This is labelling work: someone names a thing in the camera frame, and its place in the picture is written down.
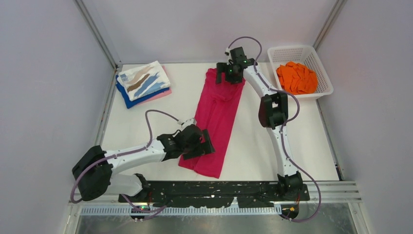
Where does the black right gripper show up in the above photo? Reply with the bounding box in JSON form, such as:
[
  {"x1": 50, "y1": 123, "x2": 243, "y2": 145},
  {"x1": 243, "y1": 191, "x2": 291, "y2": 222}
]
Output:
[{"x1": 215, "y1": 62, "x2": 242, "y2": 85}]

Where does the magenta t shirt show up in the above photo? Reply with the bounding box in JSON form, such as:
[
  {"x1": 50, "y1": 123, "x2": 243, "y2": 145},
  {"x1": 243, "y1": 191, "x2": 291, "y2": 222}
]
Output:
[{"x1": 178, "y1": 68, "x2": 245, "y2": 178}]

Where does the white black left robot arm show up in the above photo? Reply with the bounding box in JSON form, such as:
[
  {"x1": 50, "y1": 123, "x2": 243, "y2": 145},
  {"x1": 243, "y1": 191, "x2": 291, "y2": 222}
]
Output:
[{"x1": 71, "y1": 124, "x2": 215, "y2": 203}]

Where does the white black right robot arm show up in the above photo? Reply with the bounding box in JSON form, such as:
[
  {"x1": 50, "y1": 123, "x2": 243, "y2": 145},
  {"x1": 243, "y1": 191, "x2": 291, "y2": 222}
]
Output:
[{"x1": 216, "y1": 47, "x2": 303, "y2": 200}]

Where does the pink folded t shirt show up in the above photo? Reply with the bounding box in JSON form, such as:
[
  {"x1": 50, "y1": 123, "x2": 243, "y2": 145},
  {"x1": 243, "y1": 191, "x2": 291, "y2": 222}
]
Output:
[{"x1": 133, "y1": 62, "x2": 171, "y2": 105}]

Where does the orange t shirt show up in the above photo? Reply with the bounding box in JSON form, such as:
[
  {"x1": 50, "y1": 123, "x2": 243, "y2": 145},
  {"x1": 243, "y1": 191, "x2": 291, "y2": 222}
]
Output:
[{"x1": 276, "y1": 61, "x2": 318, "y2": 95}]

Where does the white plastic laundry basket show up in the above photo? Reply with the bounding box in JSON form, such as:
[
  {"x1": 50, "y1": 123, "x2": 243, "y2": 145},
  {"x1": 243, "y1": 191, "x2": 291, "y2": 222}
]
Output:
[{"x1": 267, "y1": 45, "x2": 334, "y2": 100}]

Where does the white patterned folded t shirt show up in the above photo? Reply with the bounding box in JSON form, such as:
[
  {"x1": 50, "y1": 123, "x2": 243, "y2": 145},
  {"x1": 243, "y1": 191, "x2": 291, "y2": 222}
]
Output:
[{"x1": 117, "y1": 61, "x2": 171, "y2": 101}]

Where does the blue folded t shirt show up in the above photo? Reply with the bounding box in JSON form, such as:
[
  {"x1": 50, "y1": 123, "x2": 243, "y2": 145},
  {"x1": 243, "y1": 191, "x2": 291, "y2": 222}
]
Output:
[{"x1": 115, "y1": 75, "x2": 172, "y2": 109}]

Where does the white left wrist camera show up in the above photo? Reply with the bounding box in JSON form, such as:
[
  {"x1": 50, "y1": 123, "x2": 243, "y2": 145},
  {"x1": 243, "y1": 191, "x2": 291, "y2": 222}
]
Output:
[{"x1": 177, "y1": 118, "x2": 197, "y2": 128}]

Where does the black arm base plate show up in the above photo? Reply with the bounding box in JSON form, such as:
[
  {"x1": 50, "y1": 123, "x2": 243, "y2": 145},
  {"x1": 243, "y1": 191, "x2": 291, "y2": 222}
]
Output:
[{"x1": 129, "y1": 180, "x2": 310, "y2": 208}]

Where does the left aluminium corner post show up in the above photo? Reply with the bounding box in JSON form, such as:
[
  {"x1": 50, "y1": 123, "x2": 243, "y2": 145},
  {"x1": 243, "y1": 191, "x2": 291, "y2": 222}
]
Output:
[{"x1": 74, "y1": 0, "x2": 123, "y2": 71}]

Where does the aluminium corner post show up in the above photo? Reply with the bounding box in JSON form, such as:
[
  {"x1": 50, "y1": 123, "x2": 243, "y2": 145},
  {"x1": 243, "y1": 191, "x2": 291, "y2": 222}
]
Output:
[
  {"x1": 74, "y1": 0, "x2": 123, "y2": 71},
  {"x1": 313, "y1": 0, "x2": 348, "y2": 51}
]

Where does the aluminium frame rail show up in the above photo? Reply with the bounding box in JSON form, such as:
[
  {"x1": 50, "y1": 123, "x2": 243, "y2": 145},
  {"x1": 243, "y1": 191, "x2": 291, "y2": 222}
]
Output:
[{"x1": 79, "y1": 181, "x2": 362, "y2": 216}]

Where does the right aluminium corner post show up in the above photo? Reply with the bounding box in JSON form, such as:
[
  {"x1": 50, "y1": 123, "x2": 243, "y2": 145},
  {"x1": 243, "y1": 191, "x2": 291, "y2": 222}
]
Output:
[{"x1": 313, "y1": 0, "x2": 348, "y2": 51}]

